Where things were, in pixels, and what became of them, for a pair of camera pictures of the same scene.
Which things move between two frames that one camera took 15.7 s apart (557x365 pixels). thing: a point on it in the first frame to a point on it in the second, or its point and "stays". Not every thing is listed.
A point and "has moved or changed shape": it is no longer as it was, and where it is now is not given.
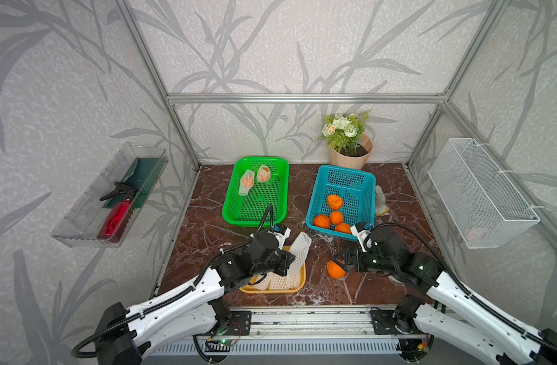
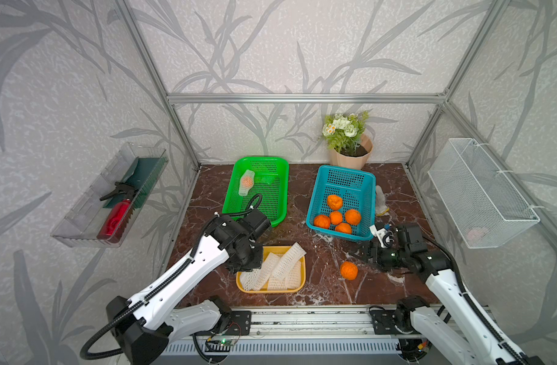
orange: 335,217 stays
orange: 343,227 stays
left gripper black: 284,262 to 257,263
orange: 321,220 stays
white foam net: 294,276 stays
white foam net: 300,245 has moved or changed shape
